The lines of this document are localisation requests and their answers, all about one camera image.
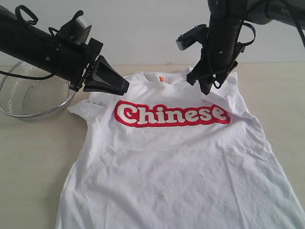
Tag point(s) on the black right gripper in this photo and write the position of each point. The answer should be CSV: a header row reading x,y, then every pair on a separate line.
x,y
222,35

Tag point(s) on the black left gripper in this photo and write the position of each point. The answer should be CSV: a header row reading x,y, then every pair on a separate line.
x,y
73,59

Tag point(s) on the white t-shirt red lettering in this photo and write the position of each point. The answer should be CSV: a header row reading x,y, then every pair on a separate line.
x,y
166,156

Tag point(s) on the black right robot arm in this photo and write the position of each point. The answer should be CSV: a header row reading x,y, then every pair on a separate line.
x,y
261,12

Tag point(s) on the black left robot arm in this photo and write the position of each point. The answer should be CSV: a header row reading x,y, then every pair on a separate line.
x,y
20,38

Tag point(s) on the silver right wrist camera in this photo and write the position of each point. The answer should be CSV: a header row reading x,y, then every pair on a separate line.
x,y
198,34

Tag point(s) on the metal wire mesh basket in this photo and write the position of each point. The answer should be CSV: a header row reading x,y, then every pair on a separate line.
x,y
34,100

